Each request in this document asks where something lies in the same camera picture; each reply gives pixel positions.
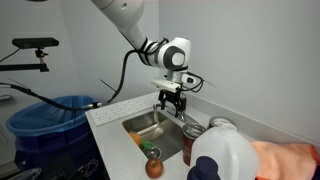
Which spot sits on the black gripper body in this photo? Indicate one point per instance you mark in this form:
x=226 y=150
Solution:
x=171 y=96

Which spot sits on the chrome tap faucet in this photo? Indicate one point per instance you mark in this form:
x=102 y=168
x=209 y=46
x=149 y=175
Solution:
x=181 y=116

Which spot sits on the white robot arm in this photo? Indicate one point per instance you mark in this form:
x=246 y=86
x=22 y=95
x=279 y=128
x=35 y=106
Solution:
x=133 y=26

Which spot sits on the stainless steel sink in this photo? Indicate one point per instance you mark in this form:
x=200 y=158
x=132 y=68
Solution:
x=156 y=131

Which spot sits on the red soda can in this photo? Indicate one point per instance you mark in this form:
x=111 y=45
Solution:
x=190 y=143

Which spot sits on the white tile pattern mat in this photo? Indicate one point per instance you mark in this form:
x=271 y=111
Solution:
x=123 y=108

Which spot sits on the orange toy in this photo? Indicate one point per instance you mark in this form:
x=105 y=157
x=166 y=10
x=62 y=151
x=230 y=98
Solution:
x=135 y=137

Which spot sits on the green toy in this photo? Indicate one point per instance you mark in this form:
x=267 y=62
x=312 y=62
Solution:
x=146 y=145

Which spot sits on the red apple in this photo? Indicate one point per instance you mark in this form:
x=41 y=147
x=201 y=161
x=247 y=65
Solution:
x=154 y=168

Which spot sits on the translucent white plastic jug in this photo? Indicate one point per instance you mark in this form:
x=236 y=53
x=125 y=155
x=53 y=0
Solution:
x=226 y=153

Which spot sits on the navy blue bottle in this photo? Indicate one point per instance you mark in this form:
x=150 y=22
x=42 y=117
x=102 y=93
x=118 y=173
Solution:
x=204 y=170

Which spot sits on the blue plastic bin liner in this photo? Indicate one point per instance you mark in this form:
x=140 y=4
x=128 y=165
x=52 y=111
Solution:
x=50 y=113

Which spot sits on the dark blue recycling bin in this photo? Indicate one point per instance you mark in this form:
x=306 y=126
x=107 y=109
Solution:
x=56 y=153

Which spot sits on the orange cloth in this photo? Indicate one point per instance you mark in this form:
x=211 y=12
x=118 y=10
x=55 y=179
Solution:
x=286 y=160

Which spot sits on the crumpled grey plastic sheet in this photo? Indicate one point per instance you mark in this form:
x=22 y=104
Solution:
x=26 y=174

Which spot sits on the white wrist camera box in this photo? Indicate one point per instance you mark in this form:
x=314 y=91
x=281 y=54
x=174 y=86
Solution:
x=166 y=84

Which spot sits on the black stereo camera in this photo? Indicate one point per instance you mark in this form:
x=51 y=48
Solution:
x=35 y=42

